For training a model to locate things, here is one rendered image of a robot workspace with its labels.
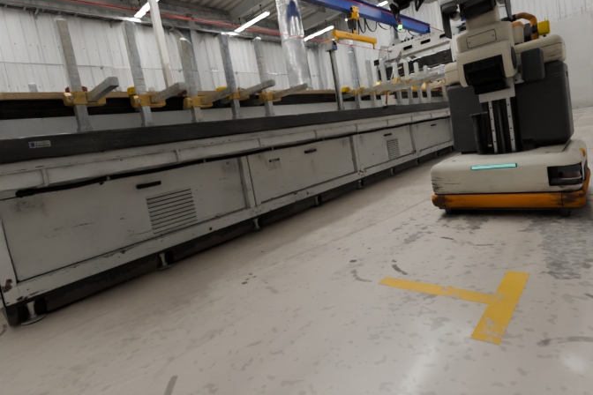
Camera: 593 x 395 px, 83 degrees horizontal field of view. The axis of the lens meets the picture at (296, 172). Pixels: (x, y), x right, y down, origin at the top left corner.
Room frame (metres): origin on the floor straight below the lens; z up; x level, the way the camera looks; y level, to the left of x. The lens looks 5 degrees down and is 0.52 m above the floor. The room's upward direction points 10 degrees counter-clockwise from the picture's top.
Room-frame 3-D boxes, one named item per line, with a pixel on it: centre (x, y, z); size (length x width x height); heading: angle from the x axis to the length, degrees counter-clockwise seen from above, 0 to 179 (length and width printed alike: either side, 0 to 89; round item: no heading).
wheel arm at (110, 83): (1.33, 0.71, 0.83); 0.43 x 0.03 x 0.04; 46
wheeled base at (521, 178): (1.80, -1.13, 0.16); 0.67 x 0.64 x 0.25; 137
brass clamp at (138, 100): (1.54, 0.60, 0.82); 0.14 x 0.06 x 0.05; 136
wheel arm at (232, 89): (1.69, 0.37, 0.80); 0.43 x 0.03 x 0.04; 46
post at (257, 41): (2.07, 0.09, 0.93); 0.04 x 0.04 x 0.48; 46
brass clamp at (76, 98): (1.36, 0.77, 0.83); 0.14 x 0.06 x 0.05; 136
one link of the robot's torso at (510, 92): (1.63, -1.06, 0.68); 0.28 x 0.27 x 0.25; 47
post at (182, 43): (1.71, 0.44, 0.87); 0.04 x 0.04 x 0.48; 46
